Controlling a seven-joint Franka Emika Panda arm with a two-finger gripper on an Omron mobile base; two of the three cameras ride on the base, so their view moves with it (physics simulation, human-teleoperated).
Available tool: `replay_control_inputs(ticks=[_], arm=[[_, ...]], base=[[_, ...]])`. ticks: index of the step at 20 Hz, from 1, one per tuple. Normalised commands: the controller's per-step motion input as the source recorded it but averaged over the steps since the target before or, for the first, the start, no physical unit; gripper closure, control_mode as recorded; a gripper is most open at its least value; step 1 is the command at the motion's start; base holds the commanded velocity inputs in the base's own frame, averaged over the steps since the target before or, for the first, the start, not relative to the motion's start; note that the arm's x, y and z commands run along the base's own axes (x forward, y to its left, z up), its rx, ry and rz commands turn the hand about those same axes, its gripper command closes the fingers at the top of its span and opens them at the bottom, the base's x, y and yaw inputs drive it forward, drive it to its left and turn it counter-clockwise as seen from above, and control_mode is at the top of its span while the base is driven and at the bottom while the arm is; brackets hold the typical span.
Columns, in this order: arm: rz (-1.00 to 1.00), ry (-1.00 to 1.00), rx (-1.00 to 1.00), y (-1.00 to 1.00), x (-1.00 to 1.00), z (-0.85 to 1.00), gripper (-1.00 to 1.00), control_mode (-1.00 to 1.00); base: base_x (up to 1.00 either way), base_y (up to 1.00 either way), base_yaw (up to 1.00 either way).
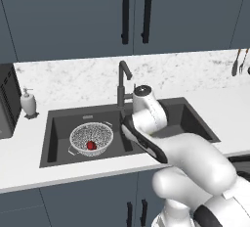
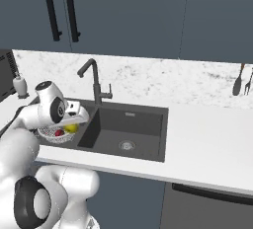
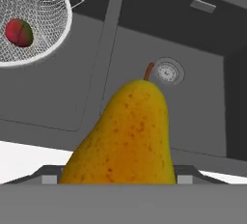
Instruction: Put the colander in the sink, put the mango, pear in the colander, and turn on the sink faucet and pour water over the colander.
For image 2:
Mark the dark blue lower cupboard door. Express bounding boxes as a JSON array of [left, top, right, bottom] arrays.
[[86, 170, 166, 229]]

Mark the grey dishwasher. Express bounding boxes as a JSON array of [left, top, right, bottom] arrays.
[[159, 182, 253, 229]]

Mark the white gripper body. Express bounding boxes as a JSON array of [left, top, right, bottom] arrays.
[[56, 109, 91, 127]]

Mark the dark blue cupboard door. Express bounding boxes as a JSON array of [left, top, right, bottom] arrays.
[[86, 170, 166, 229], [59, 0, 191, 60], [0, 0, 73, 54], [179, 0, 253, 65]]

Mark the dark grey sink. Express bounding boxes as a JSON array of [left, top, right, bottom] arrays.
[[0, 95, 170, 164]]

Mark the yellow mango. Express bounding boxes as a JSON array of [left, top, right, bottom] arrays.
[[63, 123, 80, 134]]

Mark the black cupboard handle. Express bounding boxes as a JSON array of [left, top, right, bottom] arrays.
[[42, 0, 63, 42], [62, 0, 82, 43]]

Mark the dark grey sink faucet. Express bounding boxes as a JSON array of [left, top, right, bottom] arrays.
[[76, 57, 114, 107]]

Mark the black dishwasher handle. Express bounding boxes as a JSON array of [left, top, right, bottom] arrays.
[[171, 183, 253, 206]]

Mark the white colander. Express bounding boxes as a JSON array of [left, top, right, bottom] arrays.
[[37, 123, 79, 144]]

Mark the dark hanging fork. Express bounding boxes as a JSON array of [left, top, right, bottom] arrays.
[[243, 69, 253, 97]]

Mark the white soap dispenser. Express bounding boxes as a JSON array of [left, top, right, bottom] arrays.
[[12, 74, 30, 100]]

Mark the black appliance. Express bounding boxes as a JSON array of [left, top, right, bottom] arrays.
[[0, 48, 20, 103]]

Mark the dark hanging spatula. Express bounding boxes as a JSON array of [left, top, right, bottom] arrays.
[[231, 62, 247, 97]]

